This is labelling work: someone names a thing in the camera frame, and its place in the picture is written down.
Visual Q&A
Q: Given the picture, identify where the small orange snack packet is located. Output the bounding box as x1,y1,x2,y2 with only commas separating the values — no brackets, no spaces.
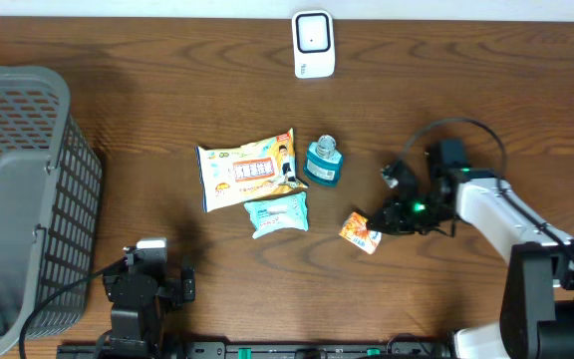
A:
339,212,382,254

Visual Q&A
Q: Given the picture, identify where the teal mouthwash bottle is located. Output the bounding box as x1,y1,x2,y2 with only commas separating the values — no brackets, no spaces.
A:
303,135,344,186

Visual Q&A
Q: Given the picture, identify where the small teal wipes pack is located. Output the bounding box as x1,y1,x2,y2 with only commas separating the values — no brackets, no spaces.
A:
244,191,309,239

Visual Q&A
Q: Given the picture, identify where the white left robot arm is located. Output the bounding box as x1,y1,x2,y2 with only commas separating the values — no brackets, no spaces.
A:
93,250,196,358

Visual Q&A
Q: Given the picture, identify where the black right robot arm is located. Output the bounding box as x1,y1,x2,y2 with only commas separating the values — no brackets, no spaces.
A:
367,162,574,358

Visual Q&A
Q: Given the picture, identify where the white barcode scanner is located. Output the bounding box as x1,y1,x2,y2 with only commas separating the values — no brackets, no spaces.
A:
291,10,336,79

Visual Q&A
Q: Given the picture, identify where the grey plastic mesh basket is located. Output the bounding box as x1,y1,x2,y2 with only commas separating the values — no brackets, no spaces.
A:
0,66,103,355

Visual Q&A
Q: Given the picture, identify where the black mounting rail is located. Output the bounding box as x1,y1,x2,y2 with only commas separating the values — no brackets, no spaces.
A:
56,338,455,359

